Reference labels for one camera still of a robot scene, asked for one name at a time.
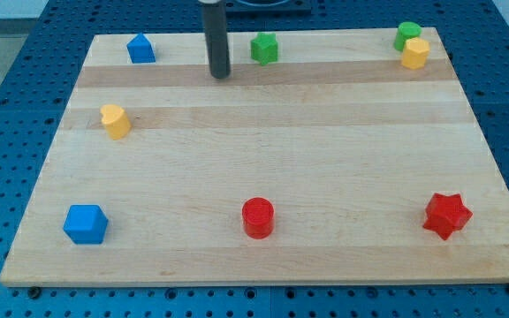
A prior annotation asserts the blue pentagon block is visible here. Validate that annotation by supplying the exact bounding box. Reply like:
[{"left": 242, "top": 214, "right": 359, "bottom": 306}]
[{"left": 126, "top": 33, "right": 156, "bottom": 64}]

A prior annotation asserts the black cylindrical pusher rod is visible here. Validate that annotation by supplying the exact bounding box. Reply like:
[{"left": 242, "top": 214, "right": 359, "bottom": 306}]
[{"left": 199, "top": 0, "right": 231, "bottom": 80}]

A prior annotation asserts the green star block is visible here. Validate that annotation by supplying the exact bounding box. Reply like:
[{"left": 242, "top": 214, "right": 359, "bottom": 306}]
[{"left": 250, "top": 33, "right": 278, "bottom": 65}]

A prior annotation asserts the yellow hexagon block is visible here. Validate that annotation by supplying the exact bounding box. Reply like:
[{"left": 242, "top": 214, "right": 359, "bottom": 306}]
[{"left": 400, "top": 37, "right": 430, "bottom": 70}]

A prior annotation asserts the red star block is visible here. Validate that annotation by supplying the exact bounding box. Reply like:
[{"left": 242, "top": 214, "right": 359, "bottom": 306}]
[{"left": 422, "top": 193, "right": 473, "bottom": 240}]

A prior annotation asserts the green cylinder block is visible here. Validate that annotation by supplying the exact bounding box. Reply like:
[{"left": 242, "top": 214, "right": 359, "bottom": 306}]
[{"left": 393, "top": 21, "right": 422, "bottom": 51}]

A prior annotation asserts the red cylinder block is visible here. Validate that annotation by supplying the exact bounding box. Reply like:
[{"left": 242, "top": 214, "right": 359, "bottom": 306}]
[{"left": 242, "top": 197, "right": 275, "bottom": 239}]

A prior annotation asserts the wooden board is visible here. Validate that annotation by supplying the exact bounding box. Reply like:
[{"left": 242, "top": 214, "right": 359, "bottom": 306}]
[{"left": 0, "top": 27, "right": 509, "bottom": 287}]

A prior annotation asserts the blue cube block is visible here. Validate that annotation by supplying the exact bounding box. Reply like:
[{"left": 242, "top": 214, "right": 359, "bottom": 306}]
[{"left": 63, "top": 205, "right": 109, "bottom": 245}]

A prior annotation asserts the yellow heart block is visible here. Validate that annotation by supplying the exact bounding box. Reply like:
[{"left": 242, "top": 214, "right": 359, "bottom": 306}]
[{"left": 100, "top": 104, "right": 132, "bottom": 140}]

